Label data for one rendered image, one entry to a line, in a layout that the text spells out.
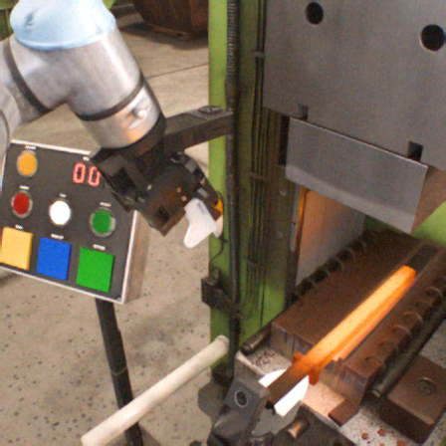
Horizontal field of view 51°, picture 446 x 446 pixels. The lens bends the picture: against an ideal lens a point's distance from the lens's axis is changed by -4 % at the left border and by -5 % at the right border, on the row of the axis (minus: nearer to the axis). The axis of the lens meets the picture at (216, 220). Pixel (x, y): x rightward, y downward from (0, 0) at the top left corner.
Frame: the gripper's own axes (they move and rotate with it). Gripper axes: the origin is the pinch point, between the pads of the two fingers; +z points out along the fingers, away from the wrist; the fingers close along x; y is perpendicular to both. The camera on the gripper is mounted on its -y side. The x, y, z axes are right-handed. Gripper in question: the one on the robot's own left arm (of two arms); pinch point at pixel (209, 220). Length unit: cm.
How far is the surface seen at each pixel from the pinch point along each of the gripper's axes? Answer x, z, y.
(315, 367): 15.8, 22.6, 4.5
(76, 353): -102, 119, 42
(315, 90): 5.6, -8.1, -19.3
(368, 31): 12.0, -15.7, -23.2
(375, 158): 15.4, -2.6, -16.4
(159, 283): -112, 145, -8
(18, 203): -50, 11, 13
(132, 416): -21, 53, 33
